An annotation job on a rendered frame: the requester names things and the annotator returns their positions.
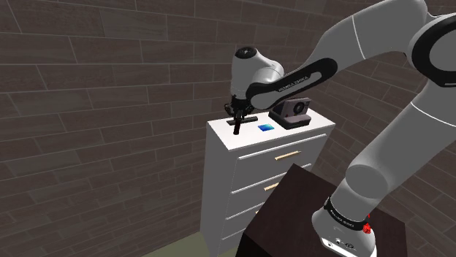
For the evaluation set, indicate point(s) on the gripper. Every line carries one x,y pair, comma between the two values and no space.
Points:
237,105

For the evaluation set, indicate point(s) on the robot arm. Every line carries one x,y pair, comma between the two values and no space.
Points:
370,39

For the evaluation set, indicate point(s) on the black flat bar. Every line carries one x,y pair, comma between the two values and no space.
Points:
251,119

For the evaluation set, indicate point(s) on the blue square card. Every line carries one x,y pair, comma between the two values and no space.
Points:
266,127

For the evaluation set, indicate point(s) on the white chest of drawers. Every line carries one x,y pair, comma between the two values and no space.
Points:
249,167

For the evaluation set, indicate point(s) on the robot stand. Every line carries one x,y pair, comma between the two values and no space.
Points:
285,217

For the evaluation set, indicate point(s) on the grey instant camera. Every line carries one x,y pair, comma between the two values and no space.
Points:
293,112

